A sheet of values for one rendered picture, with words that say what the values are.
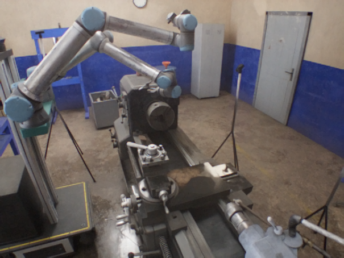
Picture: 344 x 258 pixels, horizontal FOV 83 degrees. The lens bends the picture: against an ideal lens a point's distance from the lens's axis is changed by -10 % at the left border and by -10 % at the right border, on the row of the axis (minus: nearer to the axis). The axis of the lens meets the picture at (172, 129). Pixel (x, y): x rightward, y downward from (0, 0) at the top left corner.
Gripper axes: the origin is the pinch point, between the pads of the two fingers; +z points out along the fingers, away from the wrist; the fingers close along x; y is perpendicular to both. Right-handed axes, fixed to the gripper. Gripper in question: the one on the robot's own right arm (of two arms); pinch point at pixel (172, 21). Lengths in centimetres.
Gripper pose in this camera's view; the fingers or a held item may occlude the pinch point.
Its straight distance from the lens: 168.5
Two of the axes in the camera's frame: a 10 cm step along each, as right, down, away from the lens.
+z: -3.4, -4.4, 8.3
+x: 7.1, 4.6, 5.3
